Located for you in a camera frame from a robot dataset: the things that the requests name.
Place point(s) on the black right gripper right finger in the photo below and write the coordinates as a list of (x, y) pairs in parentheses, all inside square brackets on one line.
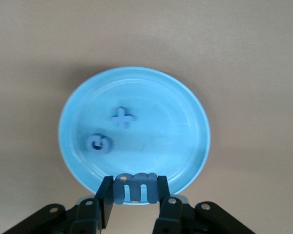
[(175, 219)]

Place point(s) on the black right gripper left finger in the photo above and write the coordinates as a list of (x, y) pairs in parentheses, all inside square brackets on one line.
[(83, 219)]

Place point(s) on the blue letter m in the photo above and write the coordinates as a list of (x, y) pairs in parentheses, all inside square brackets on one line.
[(136, 187)]

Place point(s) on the blue letter c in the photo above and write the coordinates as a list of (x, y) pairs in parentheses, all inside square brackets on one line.
[(90, 143)]

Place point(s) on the blue letter x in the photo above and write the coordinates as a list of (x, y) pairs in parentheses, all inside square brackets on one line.
[(124, 118)]

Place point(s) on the blue plate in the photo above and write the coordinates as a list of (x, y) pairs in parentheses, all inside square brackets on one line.
[(161, 122)]

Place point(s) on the brown table mat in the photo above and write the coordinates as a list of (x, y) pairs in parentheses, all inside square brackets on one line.
[(39, 48)]

